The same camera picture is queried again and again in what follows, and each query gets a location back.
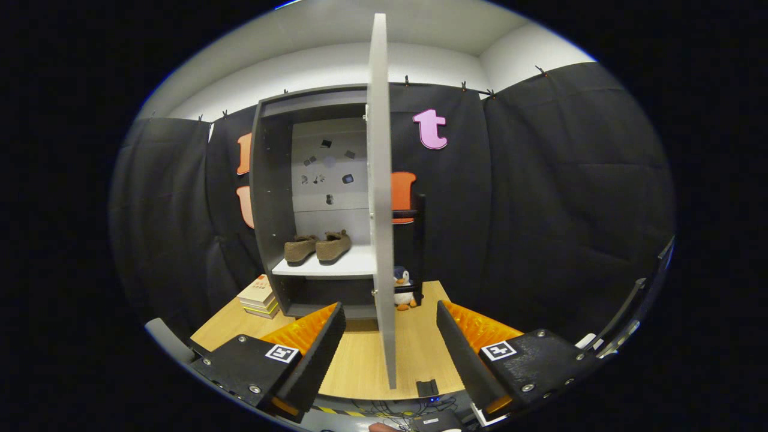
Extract beige orange cover book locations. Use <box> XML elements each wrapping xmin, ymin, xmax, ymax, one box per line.
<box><xmin>237</xmin><ymin>274</ymin><xmax>275</xmax><ymax>305</ymax></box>

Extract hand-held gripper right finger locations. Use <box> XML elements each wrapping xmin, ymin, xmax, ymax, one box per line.
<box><xmin>436</xmin><ymin>300</ymin><xmax>601</xmax><ymax>421</ymax></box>

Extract black cables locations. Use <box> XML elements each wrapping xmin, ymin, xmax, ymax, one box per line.
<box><xmin>360</xmin><ymin>396</ymin><xmax>475</xmax><ymax>421</ymax></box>

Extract dark grey shoe cabinet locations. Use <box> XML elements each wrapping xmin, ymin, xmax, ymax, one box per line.
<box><xmin>249</xmin><ymin>84</ymin><xmax>379</xmax><ymax>320</ymax></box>

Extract penguin plush toy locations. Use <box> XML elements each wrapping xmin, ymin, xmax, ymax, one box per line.
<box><xmin>393</xmin><ymin>266</ymin><xmax>418</xmax><ymax>311</ymax></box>

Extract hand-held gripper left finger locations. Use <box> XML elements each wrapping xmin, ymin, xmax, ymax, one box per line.
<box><xmin>191</xmin><ymin>302</ymin><xmax>347</xmax><ymax>421</ymax></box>

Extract dark electronic box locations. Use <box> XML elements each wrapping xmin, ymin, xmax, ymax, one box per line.
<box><xmin>414</xmin><ymin>410</ymin><xmax>466</xmax><ymax>432</ymax></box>

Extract brown fuzzy shoe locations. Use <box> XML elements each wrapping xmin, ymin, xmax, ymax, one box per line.
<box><xmin>284</xmin><ymin>235</ymin><xmax>320</xmax><ymax>265</ymax></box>
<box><xmin>316</xmin><ymin>230</ymin><xmax>353</xmax><ymax>264</ymax></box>

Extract black backdrop cloth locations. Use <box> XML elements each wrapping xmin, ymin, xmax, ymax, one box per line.
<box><xmin>108</xmin><ymin>60</ymin><xmax>676</xmax><ymax>346</ymax></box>

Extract grey curved bar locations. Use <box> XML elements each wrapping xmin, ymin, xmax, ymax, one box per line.
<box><xmin>145</xmin><ymin>318</ymin><xmax>196</xmax><ymax>364</ymax></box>

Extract beige shoe cabinet door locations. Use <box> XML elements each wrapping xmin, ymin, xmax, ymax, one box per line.
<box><xmin>365</xmin><ymin>13</ymin><xmax>398</xmax><ymax>389</ymax></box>

